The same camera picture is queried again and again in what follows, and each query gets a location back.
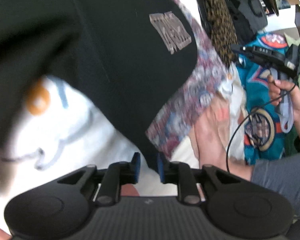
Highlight grey bag with handles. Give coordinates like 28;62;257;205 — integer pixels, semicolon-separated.
240;0;269;32

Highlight cream bear print blanket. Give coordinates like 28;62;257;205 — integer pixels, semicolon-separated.
0;0;248;230

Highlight person's right hand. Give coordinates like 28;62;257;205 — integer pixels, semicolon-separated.
268;79;300;121

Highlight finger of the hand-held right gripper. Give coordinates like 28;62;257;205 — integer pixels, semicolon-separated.
230;44;252;67

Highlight teal printed blanket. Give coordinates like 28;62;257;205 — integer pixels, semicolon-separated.
230;31;294;165

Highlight black pants with bear-print trim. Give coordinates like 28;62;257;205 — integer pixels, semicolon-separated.
0;0;230;170

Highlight person's right foot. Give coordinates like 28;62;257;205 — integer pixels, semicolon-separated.
194;105;253;180

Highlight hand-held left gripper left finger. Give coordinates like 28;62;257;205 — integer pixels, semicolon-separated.
57;152;141;204

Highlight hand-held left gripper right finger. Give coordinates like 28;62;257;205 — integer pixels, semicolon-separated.
157;152;237;204

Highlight person's left foot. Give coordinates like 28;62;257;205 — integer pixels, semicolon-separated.
121;184;140;197

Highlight leopard print garment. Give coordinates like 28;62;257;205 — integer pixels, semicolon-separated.
194;0;239;64

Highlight person's foot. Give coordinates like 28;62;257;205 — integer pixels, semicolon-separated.
121;184;140;197
194;105;253;180

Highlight thin black cable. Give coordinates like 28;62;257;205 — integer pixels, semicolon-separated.
225;79;298;174

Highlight person's right leg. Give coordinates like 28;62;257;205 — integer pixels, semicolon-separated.
250;152;300;218

